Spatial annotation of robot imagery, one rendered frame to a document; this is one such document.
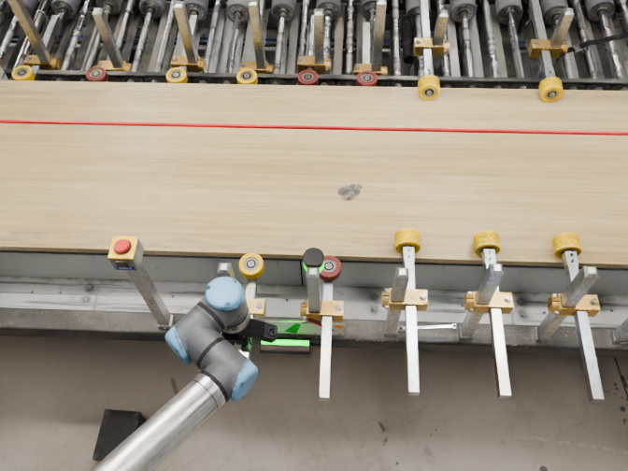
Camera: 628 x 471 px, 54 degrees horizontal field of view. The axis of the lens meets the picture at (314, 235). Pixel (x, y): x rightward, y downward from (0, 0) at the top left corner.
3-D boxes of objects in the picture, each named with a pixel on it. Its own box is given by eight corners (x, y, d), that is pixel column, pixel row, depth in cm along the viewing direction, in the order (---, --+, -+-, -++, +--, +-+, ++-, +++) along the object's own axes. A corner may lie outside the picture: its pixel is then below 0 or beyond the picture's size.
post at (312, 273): (321, 340, 214) (319, 277, 173) (310, 339, 214) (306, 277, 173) (321, 331, 216) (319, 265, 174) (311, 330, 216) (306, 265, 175)
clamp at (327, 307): (342, 321, 197) (343, 315, 193) (300, 320, 198) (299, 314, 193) (343, 306, 200) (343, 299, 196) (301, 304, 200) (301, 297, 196)
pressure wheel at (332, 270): (340, 292, 205) (340, 277, 195) (316, 292, 205) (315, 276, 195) (341, 271, 209) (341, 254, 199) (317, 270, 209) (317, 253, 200)
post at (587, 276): (546, 342, 206) (599, 276, 165) (535, 342, 206) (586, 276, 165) (544, 332, 208) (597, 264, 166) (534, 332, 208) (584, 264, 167)
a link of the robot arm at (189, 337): (189, 363, 139) (228, 324, 144) (155, 332, 143) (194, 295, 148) (197, 377, 147) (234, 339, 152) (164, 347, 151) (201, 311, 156)
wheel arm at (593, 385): (601, 402, 171) (606, 398, 168) (588, 402, 171) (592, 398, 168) (571, 246, 197) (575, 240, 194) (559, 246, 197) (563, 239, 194)
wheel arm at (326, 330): (330, 401, 184) (329, 397, 180) (318, 401, 184) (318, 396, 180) (334, 271, 206) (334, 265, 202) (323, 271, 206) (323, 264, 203)
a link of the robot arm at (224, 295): (193, 293, 147) (223, 264, 150) (203, 315, 157) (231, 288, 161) (221, 317, 143) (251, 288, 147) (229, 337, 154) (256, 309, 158)
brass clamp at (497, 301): (509, 316, 186) (514, 308, 182) (464, 314, 186) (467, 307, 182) (507, 297, 189) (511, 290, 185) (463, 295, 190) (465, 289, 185)
